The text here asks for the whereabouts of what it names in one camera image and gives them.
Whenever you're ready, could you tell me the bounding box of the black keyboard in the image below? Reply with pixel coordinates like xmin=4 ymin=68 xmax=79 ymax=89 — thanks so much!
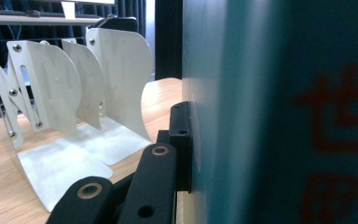
xmin=0 ymin=8 xmax=42 ymax=19

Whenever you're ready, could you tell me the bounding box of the grey desk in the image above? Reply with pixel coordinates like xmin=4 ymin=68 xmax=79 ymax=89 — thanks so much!
xmin=0 ymin=13 xmax=107 ymax=27

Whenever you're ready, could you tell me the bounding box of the black panel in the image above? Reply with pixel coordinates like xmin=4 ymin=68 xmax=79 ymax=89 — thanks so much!
xmin=154 ymin=0 xmax=184 ymax=81

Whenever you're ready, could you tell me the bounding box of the teal picture book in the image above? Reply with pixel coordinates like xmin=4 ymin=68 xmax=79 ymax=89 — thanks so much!
xmin=181 ymin=0 xmax=358 ymax=224

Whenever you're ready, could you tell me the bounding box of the white metal book rack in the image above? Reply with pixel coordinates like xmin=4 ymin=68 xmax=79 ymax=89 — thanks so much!
xmin=0 ymin=27 xmax=155 ymax=214

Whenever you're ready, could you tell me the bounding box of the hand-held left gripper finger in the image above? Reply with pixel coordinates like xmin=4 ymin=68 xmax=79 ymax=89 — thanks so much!
xmin=156 ymin=100 xmax=194 ymax=193

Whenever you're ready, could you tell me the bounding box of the black chair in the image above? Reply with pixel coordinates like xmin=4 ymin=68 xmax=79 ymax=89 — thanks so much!
xmin=91 ymin=16 xmax=138 ymax=34

